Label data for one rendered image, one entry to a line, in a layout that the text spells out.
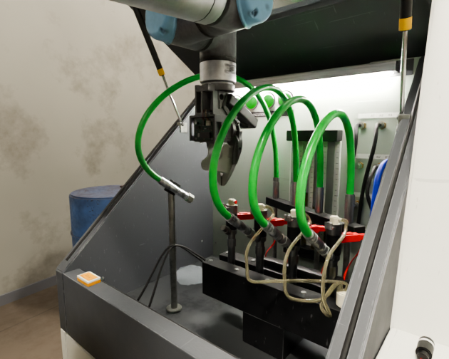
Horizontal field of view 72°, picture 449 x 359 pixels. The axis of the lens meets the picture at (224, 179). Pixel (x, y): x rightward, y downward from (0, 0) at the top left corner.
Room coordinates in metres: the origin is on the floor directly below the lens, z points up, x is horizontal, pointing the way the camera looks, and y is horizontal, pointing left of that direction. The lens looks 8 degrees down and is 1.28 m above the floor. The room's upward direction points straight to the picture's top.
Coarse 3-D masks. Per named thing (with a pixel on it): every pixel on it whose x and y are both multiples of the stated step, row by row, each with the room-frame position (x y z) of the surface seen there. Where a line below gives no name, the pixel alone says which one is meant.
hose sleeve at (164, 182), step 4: (160, 180) 0.71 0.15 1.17; (164, 180) 0.71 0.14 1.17; (168, 180) 0.73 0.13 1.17; (164, 184) 0.71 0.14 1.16; (168, 184) 0.72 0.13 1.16; (172, 184) 0.72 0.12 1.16; (168, 188) 0.72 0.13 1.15; (172, 188) 0.72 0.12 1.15; (176, 188) 0.73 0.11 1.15; (180, 188) 0.74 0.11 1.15; (176, 192) 0.73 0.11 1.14; (180, 192) 0.73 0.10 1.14; (184, 192) 0.73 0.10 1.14; (180, 196) 0.73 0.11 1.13; (184, 196) 0.73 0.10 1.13
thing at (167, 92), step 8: (184, 80) 0.74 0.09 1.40; (192, 80) 0.75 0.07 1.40; (240, 80) 0.80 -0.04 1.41; (168, 88) 0.72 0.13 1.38; (176, 88) 0.73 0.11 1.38; (248, 88) 0.82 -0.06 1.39; (160, 96) 0.71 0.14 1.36; (256, 96) 0.83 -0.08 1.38; (152, 104) 0.71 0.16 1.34; (264, 104) 0.83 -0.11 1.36; (152, 112) 0.71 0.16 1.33; (264, 112) 0.84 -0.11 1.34; (144, 120) 0.70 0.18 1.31; (136, 136) 0.69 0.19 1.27; (272, 136) 0.85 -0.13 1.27; (136, 144) 0.69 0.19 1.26; (272, 144) 0.86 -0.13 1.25; (136, 152) 0.69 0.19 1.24; (144, 160) 0.70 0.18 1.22; (144, 168) 0.70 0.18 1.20; (152, 176) 0.70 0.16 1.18
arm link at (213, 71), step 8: (200, 64) 0.66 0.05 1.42; (208, 64) 0.64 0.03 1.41; (216, 64) 0.63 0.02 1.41; (224, 64) 0.64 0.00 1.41; (232, 64) 0.65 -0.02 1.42; (200, 72) 0.66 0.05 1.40; (208, 72) 0.64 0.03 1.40; (216, 72) 0.63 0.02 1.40; (224, 72) 0.64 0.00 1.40; (232, 72) 0.65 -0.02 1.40; (200, 80) 0.66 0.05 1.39; (208, 80) 0.64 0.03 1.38; (216, 80) 0.64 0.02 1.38; (224, 80) 0.64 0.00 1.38; (232, 80) 0.65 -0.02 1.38
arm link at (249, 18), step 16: (112, 0) 0.37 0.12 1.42; (128, 0) 0.37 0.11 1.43; (144, 0) 0.38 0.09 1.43; (160, 0) 0.39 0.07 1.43; (176, 0) 0.40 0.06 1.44; (192, 0) 0.41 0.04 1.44; (208, 0) 0.43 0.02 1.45; (224, 0) 0.45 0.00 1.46; (240, 0) 0.46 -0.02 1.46; (256, 0) 0.46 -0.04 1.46; (272, 0) 0.49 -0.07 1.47; (176, 16) 0.44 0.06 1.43; (192, 16) 0.44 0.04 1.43; (208, 16) 0.45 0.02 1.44; (224, 16) 0.47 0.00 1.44; (240, 16) 0.47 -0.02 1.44; (256, 16) 0.47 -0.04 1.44; (208, 32) 0.53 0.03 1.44; (224, 32) 0.52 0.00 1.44
